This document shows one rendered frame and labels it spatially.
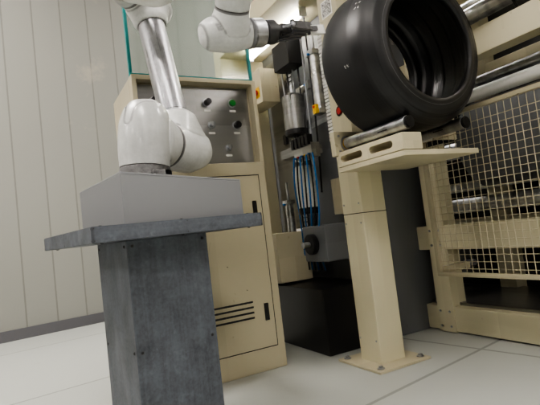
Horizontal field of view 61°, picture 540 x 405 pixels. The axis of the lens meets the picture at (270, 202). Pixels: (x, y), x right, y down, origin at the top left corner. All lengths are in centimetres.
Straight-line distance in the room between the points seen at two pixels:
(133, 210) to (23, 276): 283
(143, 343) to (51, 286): 276
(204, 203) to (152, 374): 48
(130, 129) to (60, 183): 270
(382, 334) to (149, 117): 122
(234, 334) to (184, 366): 61
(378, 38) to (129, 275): 107
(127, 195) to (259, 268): 92
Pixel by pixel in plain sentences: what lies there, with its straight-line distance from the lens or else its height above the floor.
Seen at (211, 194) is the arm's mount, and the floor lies 72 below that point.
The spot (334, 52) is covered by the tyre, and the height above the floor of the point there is 119.
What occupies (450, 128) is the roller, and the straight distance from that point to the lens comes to 186.
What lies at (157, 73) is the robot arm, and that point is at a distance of 175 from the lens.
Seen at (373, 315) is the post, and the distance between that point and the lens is 197.
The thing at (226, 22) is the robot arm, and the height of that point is 119.
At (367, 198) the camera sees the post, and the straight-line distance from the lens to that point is 194.
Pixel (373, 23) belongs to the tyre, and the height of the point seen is 122.
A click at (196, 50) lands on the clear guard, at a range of 213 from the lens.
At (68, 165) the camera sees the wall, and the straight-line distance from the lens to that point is 417.
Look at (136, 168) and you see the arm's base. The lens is 142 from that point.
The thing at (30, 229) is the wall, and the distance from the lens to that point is 404.
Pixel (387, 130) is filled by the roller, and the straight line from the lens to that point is 168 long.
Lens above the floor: 59
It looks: 3 degrees up
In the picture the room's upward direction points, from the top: 7 degrees counter-clockwise
